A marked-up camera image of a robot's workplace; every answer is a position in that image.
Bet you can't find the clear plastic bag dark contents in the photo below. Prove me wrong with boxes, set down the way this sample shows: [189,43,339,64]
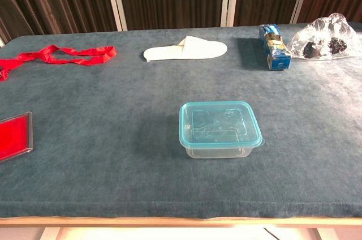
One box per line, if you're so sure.
[287,12,359,61]

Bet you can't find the blue grey table cloth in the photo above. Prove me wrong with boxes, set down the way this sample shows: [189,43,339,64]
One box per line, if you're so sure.
[0,22,362,220]

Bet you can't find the clear container with teal lid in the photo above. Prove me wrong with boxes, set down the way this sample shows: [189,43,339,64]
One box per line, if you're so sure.
[179,100,264,149]

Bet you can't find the blue cookie package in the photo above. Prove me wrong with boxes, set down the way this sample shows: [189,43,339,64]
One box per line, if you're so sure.
[258,24,292,71]

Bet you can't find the clear plastic container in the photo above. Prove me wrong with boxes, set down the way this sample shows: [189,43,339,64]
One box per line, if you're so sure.
[184,144,247,160]

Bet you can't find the white disposable slipper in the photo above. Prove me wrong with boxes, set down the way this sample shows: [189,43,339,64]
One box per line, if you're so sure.
[143,35,229,62]

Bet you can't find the red card in clear holder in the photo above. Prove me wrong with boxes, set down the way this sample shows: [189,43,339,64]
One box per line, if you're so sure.
[0,111,34,163]

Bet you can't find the red lanyard ribbon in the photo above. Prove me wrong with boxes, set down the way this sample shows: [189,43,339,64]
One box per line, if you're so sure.
[0,45,117,82]

